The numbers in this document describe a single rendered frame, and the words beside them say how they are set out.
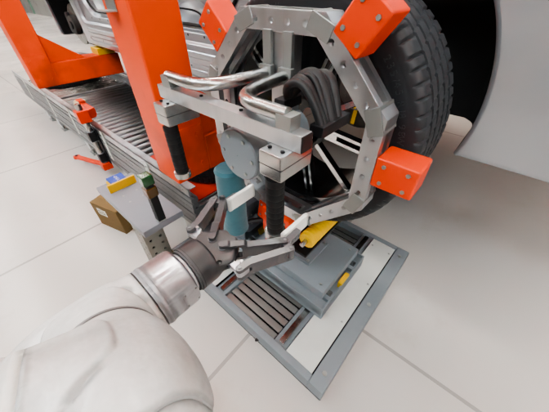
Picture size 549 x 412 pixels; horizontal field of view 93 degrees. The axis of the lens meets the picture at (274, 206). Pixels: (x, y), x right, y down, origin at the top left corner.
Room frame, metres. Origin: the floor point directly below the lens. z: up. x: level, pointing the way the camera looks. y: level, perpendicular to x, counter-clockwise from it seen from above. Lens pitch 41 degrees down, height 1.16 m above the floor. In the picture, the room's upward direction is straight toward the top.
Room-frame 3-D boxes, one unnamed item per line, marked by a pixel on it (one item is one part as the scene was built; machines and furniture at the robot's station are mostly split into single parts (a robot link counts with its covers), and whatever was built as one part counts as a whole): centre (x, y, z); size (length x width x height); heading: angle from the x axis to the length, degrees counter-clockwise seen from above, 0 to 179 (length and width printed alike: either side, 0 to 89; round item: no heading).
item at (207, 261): (0.27, 0.10, 0.83); 0.09 x 0.08 x 0.07; 139
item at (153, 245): (0.90, 0.62, 0.21); 0.10 x 0.10 x 0.42; 49
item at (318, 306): (0.82, -0.12, 0.13); 0.50 x 0.36 x 0.10; 49
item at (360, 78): (0.68, -0.03, 0.85); 0.54 x 0.07 x 0.54; 49
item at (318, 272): (0.80, -0.14, 0.32); 0.40 x 0.30 x 0.28; 49
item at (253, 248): (0.28, 0.03, 0.83); 0.11 x 0.01 x 0.04; 97
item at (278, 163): (0.41, -0.02, 0.93); 0.09 x 0.05 x 0.05; 139
